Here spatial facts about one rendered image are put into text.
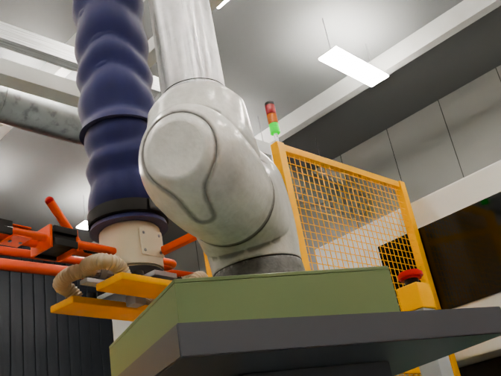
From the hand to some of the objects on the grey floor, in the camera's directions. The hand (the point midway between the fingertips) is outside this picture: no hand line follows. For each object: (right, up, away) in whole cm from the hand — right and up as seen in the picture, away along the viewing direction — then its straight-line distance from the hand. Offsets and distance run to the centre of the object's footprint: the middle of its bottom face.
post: (+149, -138, -8) cm, 203 cm away
